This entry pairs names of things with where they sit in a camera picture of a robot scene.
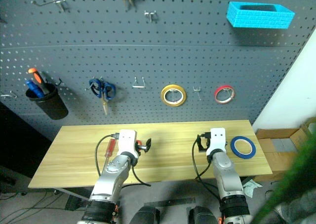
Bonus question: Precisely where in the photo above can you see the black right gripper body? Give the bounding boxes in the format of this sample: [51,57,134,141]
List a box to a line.
[198,139,211,152]

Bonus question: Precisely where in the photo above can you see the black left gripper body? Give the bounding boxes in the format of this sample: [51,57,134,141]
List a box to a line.
[134,139,146,157]

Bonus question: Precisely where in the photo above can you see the grey metal pegboard wall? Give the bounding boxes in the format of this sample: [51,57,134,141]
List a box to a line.
[0,0,316,142]

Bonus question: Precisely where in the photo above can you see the blue tape roll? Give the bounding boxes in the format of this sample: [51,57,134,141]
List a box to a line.
[230,135,258,159]

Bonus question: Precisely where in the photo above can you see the red tape roll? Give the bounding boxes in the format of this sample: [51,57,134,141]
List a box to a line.
[213,85,236,104]

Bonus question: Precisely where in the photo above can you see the yellow tape roll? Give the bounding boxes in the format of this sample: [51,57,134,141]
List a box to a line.
[160,84,188,107]

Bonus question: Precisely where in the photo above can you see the crumpled white paper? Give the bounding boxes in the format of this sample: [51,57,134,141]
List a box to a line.
[242,180,263,198]

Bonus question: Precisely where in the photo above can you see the dark rounded shape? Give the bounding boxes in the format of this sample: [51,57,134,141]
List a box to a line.
[187,205,221,224]
[129,205,161,224]

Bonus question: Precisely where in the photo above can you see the cardboard box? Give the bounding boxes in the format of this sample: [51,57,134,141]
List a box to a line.
[255,127,308,183]

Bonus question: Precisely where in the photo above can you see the green blurred plant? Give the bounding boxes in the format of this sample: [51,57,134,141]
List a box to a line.
[253,117,316,224]

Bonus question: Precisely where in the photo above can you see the black plastic cup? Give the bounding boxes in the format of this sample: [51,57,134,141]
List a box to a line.
[25,83,69,120]

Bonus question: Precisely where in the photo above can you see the black cabinet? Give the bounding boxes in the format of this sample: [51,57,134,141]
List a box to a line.
[0,100,53,179]

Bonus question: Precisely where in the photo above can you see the double prong metal hook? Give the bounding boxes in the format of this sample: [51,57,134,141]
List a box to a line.
[143,9,159,24]

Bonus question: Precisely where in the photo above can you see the blue plastic basket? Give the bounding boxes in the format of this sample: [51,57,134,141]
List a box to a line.
[226,1,296,30]

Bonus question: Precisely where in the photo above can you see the long single metal hook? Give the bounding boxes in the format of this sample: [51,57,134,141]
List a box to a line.
[30,0,68,12]

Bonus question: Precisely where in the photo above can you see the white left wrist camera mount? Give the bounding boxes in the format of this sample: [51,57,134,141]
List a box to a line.
[117,129,138,158]

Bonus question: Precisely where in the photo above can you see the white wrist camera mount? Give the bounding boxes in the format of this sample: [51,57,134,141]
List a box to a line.
[206,127,228,157]
[117,129,138,158]

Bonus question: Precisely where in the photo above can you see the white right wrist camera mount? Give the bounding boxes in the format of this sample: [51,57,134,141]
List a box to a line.
[206,127,228,157]

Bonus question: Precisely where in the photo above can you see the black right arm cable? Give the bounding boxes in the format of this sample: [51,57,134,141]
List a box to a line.
[192,133,223,203]

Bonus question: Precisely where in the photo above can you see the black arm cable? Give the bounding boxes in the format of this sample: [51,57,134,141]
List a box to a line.
[95,133,152,186]
[192,133,223,203]

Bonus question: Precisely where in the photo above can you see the red handled screwdriver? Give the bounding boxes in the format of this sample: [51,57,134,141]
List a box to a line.
[102,138,117,172]

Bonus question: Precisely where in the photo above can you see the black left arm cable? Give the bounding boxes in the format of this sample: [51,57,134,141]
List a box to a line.
[95,133,152,186]

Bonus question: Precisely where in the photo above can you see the wire loop metal hook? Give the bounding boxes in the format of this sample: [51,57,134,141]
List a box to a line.
[131,76,147,89]

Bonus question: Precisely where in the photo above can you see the blue handled scissors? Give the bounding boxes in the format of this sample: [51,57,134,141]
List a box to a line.
[88,77,117,116]

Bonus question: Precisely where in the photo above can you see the orange black handled screwdriver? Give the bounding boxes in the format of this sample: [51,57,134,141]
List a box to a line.
[28,68,51,95]

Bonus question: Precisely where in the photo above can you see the blue handled tool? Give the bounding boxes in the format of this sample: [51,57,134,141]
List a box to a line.
[25,79,44,98]

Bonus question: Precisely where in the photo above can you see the floor cable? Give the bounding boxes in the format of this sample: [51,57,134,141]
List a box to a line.
[0,191,64,221]

